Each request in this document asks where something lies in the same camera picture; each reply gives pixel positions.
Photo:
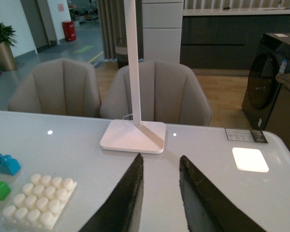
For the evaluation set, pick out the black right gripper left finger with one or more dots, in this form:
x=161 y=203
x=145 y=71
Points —
x=121 y=212

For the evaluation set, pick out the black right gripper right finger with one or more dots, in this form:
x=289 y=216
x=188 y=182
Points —
x=207 y=209

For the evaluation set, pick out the white studded base plate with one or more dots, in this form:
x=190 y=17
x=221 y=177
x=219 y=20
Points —
x=41 y=202

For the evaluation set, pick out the blue toy block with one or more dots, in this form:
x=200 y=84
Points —
x=9 y=165

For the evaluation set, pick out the white desk lamp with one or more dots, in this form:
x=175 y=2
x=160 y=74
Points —
x=136 y=135

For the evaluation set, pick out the table label sticker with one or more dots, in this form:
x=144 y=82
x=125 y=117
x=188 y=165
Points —
x=256 y=136

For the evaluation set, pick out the beige chair right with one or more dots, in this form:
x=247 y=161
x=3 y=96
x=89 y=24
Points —
x=169 y=93

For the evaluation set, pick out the beige chair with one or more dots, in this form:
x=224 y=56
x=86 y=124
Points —
x=169 y=93
x=59 y=87

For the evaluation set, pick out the beige chair left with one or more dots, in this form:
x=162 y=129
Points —
x=59 y=87

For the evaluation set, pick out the black washing machine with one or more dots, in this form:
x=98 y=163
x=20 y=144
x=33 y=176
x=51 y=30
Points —
x=272 y=58

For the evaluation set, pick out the woven basket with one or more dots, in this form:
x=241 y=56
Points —
x=121 y=53

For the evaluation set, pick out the dark grey counter cabinet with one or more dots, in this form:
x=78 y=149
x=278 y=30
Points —
x=227 y=39

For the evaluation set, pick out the white drawer cabinet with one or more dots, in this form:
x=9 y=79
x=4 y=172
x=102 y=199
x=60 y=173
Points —
x=162 y=29

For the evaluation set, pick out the grey curtain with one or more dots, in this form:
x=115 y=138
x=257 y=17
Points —
x=112 y=23

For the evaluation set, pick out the green potted plant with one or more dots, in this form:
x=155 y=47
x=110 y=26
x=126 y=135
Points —
x=7 y=39

